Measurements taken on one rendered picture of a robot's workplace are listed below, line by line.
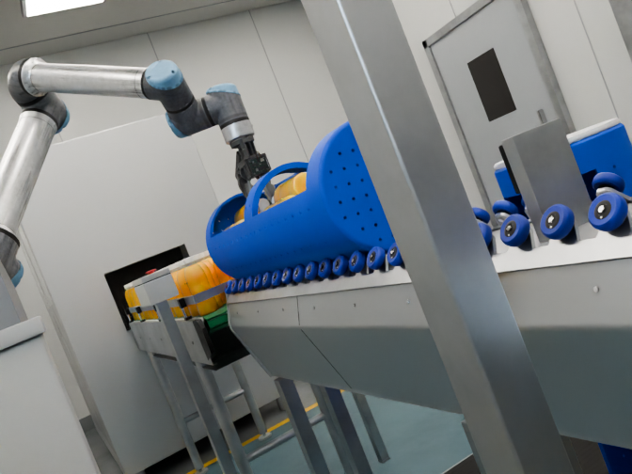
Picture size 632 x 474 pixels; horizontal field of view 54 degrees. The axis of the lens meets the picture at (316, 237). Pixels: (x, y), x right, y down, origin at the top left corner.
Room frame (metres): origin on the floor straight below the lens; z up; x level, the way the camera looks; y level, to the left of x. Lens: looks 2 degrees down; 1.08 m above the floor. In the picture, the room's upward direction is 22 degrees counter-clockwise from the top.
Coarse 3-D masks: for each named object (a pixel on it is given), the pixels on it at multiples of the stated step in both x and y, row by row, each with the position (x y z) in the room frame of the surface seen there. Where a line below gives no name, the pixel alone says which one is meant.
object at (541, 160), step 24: (552, 120) 0.89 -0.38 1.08; (504, 144) 0.87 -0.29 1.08; (528, 144) 0.86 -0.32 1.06; (552, 144) 0.88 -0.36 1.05; (528, 168) 0.85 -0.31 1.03; (552, 168) 0.87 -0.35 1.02; (576, 168) 0.89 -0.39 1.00; (528, 192) 0.86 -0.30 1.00; (552, 192) 0.87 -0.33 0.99; (576, 192) 0.88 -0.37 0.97; (576, 216) 0.88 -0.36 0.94
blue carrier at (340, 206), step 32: (320, 160) 1.20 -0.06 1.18; (352, 160) 1.23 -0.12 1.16; (256, 192) 1.57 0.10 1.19; (320, 192) 1.19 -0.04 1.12; (352, 192) 1.22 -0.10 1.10; (224, 224) 2.00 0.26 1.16; (256, 224) 1.53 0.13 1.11; (288, 224) 1.37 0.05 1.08; (320, 224) 1.24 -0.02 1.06; (352, 224) 1.20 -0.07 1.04; (384, 224) 1.23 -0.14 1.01; (224, 256) 1.85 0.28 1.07; (256, 256) 1.64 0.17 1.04; (288, 256) 1.49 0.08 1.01; (320, 256) 1.38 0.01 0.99
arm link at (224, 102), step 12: (228, 84) 1.79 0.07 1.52; (204, 96) 1.81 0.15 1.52; (216, 96) 1.78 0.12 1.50; (228, 96) 1.78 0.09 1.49; (240, 96) 1.82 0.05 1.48; (216, 108) 1.78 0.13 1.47; (228, 108) 1.78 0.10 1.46; (240, 108) 1.79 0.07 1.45; (216, 120) 1.80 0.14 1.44; (228, 120) 1.78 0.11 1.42; (240, 120) 1.78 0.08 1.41
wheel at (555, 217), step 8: (552, 208) 0.77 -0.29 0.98; (560, 208) 0.76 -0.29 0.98; (568, 208) 0.75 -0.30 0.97; (544, 216) 0.78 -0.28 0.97; (552, 216) 0.76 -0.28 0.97; (560, 216) 0.75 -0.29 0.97; (568, 216) 0.75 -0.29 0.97; (544, 224) 0.77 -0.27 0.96; (552, 224) 0.76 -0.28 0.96; (560, 224) 0.75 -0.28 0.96; (568, 224) 0.74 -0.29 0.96; (544, 232) 0.77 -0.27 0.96; (552, 232) 0.75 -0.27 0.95; (560, 232) 0.75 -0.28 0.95; (568, 232) 0.75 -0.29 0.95
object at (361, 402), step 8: (352, 392) 2.59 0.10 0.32; (360, 400) 2.57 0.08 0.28; (360, 408) 2.57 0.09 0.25; (368, 408) 2.58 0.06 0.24; (368, 416) 2.57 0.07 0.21; (368, 424) 2.57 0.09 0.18; (368, 432) 2.59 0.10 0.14; (376, 432) 2.58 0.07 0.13; (376, 440) 2.57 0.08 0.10; (376, 448) 2.57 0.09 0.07; (384, 448) 2.58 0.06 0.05; (384, 456) 2.57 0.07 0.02
